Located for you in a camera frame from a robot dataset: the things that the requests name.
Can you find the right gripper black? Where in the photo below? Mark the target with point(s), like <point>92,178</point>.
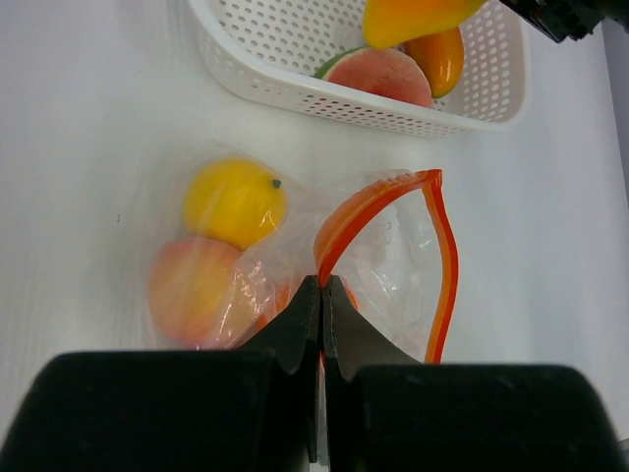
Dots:
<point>573,19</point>

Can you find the yellow orange fake mango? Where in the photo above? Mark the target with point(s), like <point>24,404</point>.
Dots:
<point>441,57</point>

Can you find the fake watermelon slice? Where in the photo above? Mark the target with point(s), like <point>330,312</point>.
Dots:
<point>384,72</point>

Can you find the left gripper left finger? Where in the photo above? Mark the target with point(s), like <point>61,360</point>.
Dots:
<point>252,408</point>

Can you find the yellow fake lemon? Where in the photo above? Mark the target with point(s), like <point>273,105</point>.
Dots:
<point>235,200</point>

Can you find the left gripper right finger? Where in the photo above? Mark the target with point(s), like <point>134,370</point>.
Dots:
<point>389,412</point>

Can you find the clear zip top bag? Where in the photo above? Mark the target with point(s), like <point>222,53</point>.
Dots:
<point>386,235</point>

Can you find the white perforated plastic basket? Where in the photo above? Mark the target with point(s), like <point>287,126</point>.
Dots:
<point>310,57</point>

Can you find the peach fake fruit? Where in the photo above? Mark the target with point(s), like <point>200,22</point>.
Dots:
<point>204,293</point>

